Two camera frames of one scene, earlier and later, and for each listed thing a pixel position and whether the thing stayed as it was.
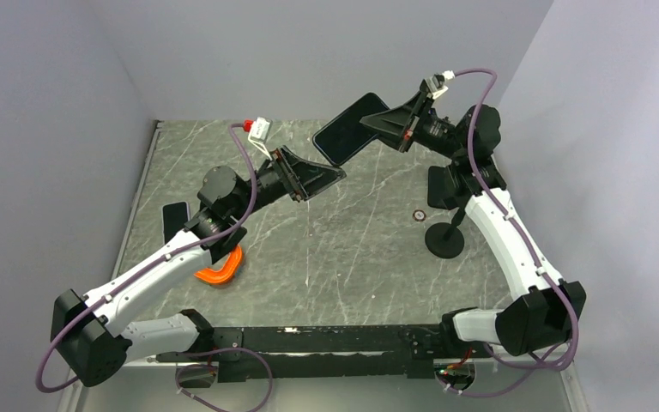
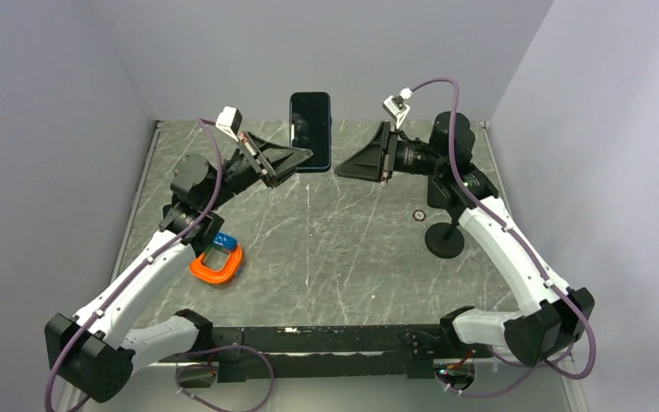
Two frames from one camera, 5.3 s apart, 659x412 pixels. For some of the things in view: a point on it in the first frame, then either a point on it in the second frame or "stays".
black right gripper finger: x=390 y=125 -> x=365 y=163
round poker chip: x=419 y=215 stays
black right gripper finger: x=413 y=111 -> x=368 y=161
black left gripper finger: x=314 y=177 -> x=281 y=159
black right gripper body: x=434 y=133 -> x=414 y=158
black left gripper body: x=277 y=181 -> x=240 y=173
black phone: x=344 y=132 -> x=311 y=128
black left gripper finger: x=304 y=164 -> x=277 y=155
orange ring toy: x=228 y=271 stays
